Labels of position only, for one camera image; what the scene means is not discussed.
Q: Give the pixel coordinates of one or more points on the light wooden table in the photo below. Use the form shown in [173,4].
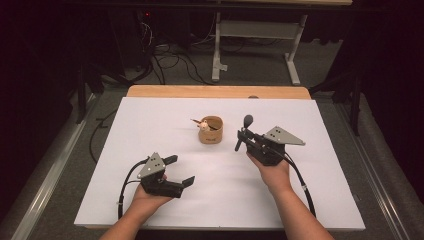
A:
[216,91]

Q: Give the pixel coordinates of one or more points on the white metal desk frame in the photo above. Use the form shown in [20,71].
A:
[256,30]

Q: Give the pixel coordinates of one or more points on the black metal stand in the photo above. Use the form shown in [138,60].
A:
[355,100]
[81,93]

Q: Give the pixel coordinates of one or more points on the black makeup brush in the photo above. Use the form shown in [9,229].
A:
[248,120]

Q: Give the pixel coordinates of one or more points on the person's right hand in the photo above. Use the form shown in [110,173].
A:
[276,176]

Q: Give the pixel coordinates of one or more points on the round wooden brush holder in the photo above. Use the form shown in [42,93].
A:
[210,136]

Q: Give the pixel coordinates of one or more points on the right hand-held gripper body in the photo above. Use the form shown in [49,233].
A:
[276,138]

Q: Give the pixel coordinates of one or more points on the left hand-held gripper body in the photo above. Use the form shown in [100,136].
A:
[153,170]

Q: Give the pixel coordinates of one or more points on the grey metal floor rail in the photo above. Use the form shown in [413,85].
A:
[50,183]
[376,186]

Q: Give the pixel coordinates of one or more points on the person's left hand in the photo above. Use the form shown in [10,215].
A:
[146,201]

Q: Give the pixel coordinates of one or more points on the white table board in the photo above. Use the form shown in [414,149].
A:
[160,113]

